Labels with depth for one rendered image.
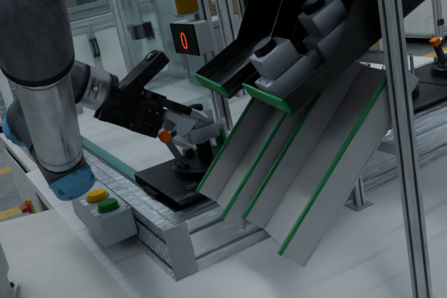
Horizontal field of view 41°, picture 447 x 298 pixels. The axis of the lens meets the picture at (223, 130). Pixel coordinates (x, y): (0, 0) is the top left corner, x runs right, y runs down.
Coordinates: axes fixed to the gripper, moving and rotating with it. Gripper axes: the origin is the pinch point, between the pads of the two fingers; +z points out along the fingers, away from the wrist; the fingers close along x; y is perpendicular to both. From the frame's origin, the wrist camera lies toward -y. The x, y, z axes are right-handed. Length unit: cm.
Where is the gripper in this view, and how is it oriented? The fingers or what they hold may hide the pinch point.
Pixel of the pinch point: (199, 113)
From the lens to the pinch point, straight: 119.8
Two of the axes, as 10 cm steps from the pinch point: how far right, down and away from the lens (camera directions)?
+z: 8.1, 2.8, 5.1
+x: 4.8, 1.7, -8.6
